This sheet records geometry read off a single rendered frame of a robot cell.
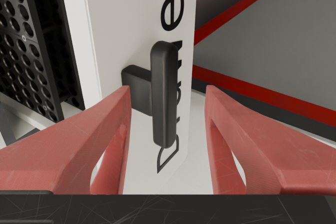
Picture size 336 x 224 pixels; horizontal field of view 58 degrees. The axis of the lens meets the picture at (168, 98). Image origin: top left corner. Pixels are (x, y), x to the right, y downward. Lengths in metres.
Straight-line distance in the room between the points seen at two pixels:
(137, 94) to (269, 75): 0.28
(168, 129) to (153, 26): 0.07
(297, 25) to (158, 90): 0.48
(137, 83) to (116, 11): 0.04
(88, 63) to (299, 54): 0.39
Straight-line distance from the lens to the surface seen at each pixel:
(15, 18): 0.28
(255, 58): 0.48
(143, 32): 0.20
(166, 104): 0.18
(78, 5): 0.16
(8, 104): 0.42
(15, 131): 0.40
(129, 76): 0.18
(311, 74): 0.47
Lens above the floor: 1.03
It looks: 42 degrees down
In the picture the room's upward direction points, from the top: 130 degrees counter-clockwise
